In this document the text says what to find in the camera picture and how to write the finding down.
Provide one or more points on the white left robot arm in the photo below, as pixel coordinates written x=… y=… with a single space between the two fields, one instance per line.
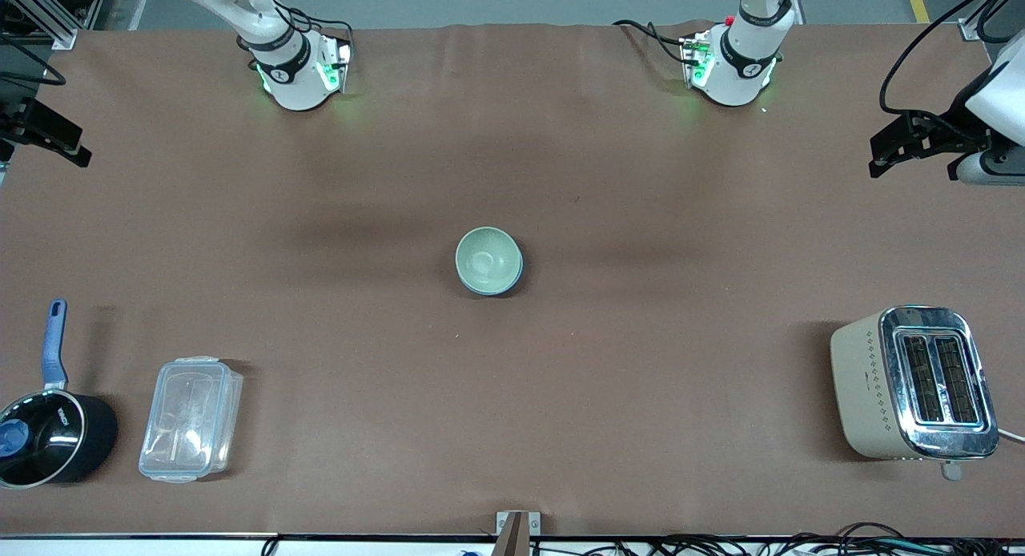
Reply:
x=741 y=67

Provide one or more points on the light green bowl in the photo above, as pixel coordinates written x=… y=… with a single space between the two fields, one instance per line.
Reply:
x=487 y=259

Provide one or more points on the brown table cover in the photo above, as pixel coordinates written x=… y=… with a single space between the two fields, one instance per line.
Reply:
x=512 y=412

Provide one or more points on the aluminium frame profile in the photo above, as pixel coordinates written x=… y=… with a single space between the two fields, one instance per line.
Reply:
x=48 y=11

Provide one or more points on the small metal bracket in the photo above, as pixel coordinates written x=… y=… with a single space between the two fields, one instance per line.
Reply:
x=517 y=528

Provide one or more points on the clear plastic lidded container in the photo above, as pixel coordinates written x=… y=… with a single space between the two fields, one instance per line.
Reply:
x=188 y=420

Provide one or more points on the aluminium corner bracket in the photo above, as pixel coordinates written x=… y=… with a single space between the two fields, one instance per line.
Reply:
x=973 y=29

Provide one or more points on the blue bowl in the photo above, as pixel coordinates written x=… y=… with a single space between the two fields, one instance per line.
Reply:
x=520 y=269

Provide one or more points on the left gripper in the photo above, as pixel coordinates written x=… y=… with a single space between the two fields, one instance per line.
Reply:
x=954 y=114

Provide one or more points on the beige chrome toaster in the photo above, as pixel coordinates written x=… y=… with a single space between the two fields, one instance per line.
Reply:
x=869 y=388

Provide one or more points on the glass lid blue knob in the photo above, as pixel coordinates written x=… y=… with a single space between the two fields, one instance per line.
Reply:
x=48 y=440

